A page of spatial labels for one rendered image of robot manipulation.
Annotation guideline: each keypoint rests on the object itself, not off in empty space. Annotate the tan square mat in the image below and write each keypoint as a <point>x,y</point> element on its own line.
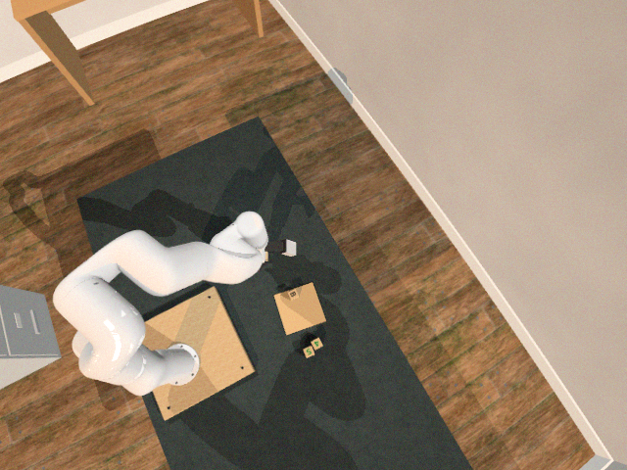
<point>301,313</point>

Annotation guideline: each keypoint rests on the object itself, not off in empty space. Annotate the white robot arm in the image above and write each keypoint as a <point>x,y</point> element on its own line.
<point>116,328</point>

